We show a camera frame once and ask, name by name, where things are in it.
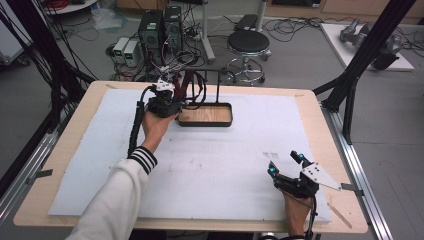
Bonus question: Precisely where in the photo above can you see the clear plastic bag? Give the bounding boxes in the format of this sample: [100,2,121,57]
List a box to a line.
[90,7,129,32]

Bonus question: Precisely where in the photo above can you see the aluminium rail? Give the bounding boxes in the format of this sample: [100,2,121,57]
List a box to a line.
[320,103,395,240]
[0,109,73,226]

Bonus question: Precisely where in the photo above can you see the black round stool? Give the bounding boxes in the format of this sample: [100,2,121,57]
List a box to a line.
[225,29,272,85]

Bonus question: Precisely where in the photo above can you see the hand-held gripper black cable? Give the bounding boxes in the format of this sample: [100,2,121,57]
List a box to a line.
[305,195,318,240]
[126,84,158,158]

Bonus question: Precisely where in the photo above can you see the white desk leg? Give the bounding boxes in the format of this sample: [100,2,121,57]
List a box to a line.
[199,0,217,65]

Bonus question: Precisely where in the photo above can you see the thin wooden stick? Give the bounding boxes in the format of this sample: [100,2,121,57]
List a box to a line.
[326,201,353,230]

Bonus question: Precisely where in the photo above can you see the black rack with wooden tray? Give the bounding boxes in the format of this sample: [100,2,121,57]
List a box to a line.
[177,68,234,128]

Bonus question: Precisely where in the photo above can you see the white foam mat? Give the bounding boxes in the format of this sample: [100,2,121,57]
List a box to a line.
[47,87,333,225]

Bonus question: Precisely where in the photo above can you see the computer tower units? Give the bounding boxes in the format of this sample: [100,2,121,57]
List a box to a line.
[104,6,234,84]

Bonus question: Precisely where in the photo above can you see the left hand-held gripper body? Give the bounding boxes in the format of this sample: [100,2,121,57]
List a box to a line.
[145,79,184,119]

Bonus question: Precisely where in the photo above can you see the right hand-held gripper black cable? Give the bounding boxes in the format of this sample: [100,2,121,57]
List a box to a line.
[305,195,318,240]

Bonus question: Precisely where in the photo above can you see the black computer tower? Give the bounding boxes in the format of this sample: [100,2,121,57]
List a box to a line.
[137,9,165,66]
[162,5,184,53]

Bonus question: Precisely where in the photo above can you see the black frame post with cables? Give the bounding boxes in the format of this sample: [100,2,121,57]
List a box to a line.
[0,0,98,134]

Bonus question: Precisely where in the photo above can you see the round white table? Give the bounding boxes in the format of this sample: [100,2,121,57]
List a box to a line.
[42,0,99,16]

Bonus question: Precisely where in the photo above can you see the white floor board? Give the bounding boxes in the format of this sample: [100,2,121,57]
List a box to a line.
[319,22,416,73]

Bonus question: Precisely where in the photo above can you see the left hand-held gripper black cable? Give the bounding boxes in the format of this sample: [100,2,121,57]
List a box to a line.
[126,84,158,158]

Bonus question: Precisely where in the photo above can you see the person's right hand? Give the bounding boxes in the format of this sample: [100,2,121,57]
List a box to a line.
[282,192,315,237]

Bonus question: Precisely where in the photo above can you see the person's left hand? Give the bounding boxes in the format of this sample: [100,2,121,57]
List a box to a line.
[141,110,179,155]

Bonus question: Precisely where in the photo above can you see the white power supply unit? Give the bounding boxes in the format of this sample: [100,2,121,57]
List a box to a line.
[112,36,131,65]
[122,39,141,68]

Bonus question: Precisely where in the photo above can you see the grey metal bracket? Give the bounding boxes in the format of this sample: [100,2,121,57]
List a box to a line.
[25,168,54,186]
[340,182,365,198]

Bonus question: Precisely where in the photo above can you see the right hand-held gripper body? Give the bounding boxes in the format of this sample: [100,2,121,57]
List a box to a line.
[273,161,343,200]

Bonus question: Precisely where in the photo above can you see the flat black box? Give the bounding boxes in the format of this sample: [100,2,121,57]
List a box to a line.
[234,13,260,32]

